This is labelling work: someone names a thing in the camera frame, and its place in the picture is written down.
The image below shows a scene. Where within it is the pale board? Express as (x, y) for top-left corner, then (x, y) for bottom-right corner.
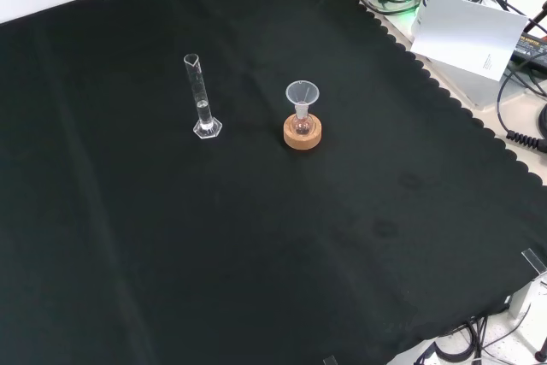
(409, 0), (530, 82)

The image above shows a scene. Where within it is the black cable bundle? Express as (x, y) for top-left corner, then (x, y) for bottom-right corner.
(413, 304), (535, 365)

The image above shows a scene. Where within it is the clear plastic funnel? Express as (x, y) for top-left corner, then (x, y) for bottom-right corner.
(285, 79), (321, 116)

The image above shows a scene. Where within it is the white metal bracket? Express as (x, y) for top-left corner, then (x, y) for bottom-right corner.
(507, 278), (547, 320)

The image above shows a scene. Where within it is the clear graduated cylinder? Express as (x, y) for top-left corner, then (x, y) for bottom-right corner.
(183, 53), (224, 140)

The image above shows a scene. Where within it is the cork ring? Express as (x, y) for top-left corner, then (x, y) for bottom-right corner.
(282, 113), (323, 151)

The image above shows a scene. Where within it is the grey metal base plate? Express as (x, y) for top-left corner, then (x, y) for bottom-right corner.
(410, 9), (514, 110)

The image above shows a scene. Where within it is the black power adapter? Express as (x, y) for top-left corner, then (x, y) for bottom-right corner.
(510, 33), (547, 65)

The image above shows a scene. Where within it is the black bench cloth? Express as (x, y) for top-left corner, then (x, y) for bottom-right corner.
(0, 0), (547, 365)

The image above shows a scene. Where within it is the black coiled cable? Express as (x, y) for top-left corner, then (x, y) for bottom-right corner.
(495, 69), (547, 152)

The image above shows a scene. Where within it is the small round-bottom glass flask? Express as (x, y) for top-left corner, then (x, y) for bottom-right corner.
(291, 102), (312, 136)

